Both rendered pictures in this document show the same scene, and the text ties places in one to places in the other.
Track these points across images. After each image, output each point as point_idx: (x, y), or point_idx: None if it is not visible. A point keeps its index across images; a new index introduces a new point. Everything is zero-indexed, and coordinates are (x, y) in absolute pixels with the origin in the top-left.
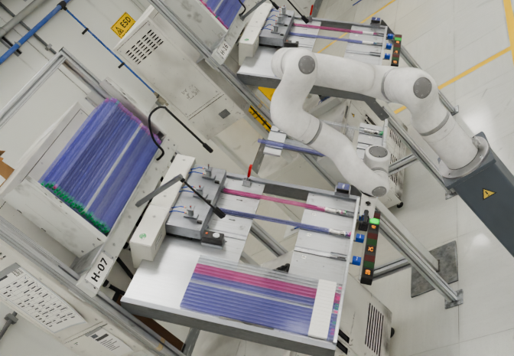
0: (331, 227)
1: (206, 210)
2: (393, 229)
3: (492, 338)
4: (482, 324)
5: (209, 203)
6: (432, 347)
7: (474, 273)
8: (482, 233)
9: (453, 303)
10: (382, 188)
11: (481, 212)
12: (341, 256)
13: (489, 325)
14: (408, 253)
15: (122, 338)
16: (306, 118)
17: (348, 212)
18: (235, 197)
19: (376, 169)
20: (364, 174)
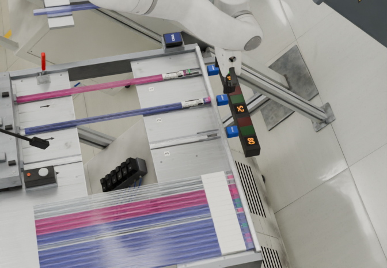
0: (181, 99)
1: (12, 142)
2: (242, 65)
3: (386, 150)
4: (368, 138)
5: (22, 136)
6: (318, 181)
7: (335, 79)
8: (325, 27)
9: (324, 122)
10: (257, 38)
11: (358, 17)
12: (211, 132)
13: (377, 136)
14: (265, 88)
15: None
16: None
17: (192, 70)
18: (37, 105)
19: (239, 14)
20: (231, 29)
